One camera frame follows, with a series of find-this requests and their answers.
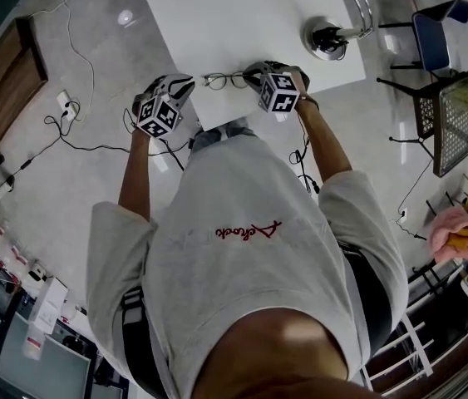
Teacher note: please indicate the thin dark-framed glasses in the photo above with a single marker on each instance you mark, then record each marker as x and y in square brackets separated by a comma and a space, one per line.
[222, 81]

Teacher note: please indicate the dark wrist band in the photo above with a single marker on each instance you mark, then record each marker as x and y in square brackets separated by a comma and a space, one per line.
[310, 101]

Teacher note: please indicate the blue padded chair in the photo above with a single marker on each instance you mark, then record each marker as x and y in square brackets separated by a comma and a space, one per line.
[435, 35]

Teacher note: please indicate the round silver lamp base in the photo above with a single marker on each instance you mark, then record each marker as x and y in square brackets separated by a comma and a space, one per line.
[326, 37]

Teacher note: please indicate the white power strip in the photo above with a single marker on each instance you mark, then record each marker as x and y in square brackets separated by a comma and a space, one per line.
[67, 104]

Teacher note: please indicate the black mesh metal chair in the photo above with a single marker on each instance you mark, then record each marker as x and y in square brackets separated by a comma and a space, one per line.
[451, 123]

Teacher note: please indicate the person's blue jeans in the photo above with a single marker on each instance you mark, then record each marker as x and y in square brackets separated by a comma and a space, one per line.
[221, 133]

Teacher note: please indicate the person's grey t-shirt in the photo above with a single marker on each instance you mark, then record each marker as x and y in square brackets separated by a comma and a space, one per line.
[242, 239]

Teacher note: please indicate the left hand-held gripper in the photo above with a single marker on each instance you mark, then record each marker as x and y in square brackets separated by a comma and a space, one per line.
[156, 114]

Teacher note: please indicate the white cardboard box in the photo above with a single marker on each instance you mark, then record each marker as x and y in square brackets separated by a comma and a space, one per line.
[48, 306]

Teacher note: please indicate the brown wooden door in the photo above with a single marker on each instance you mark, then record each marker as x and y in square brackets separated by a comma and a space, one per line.
[7, 90]

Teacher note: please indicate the pink cloth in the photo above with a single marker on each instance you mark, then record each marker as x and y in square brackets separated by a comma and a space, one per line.
[451, 233]

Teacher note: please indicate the person's left forearm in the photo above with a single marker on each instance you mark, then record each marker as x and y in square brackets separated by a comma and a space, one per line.
[134, 173]

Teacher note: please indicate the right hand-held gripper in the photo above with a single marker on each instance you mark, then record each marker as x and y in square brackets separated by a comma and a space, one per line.
[280, 92]

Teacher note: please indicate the person's right forearm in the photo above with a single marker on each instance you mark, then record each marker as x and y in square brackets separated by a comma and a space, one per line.
[325, 144]

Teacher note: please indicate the white metal rack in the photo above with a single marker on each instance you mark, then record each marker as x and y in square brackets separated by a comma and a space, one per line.
[408, 347]

